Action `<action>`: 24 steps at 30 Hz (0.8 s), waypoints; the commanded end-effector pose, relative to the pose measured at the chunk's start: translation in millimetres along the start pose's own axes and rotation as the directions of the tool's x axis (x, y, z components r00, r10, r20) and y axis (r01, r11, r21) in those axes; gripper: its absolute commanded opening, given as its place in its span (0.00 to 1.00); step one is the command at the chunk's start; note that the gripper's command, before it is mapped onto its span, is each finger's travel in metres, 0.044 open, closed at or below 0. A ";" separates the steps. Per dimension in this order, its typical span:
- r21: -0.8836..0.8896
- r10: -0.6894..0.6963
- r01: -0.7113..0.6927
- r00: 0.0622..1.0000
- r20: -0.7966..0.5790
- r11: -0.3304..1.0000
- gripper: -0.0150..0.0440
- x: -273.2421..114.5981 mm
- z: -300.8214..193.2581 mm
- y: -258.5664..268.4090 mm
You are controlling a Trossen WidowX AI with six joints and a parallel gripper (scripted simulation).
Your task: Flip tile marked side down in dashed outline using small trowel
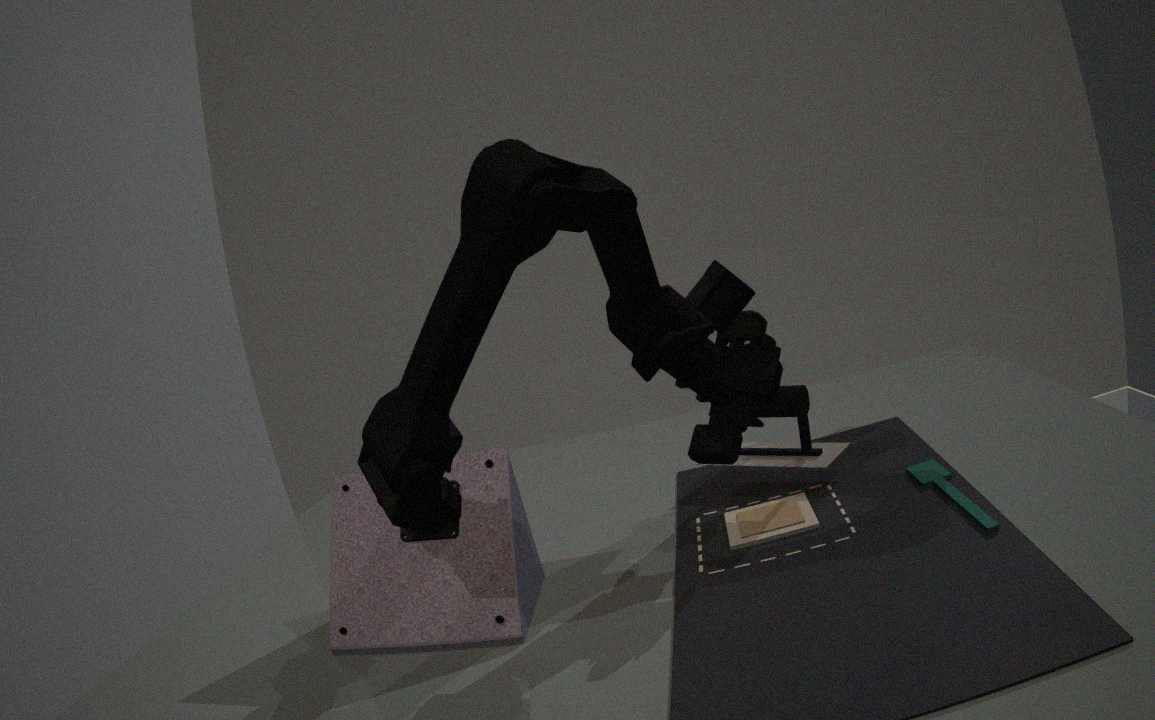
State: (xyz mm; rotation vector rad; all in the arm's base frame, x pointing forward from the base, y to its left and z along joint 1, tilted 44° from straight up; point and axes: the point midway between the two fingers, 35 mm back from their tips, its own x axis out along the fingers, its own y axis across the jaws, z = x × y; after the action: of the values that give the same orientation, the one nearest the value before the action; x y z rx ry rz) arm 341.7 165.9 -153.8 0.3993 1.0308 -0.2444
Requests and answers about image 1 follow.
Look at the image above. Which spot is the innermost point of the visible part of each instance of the beige tile with black rectangle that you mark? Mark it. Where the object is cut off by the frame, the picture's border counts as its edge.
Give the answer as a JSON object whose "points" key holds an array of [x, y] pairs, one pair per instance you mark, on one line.
{"points": [[771, 520]]}

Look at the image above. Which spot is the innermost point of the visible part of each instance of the green flat paddle-shaped tool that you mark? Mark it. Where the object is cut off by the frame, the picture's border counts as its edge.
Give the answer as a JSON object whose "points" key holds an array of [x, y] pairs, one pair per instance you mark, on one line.
{"points": [[932, 473]]}

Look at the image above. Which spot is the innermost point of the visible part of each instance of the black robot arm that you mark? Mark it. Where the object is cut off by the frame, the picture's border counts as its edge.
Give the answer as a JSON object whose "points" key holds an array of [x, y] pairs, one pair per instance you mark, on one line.
{"points": [[514, 201]]}

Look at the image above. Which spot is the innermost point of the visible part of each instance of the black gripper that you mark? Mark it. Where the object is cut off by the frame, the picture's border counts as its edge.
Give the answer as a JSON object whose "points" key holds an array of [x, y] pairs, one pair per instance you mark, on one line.
{"points": [[719, 441]]}

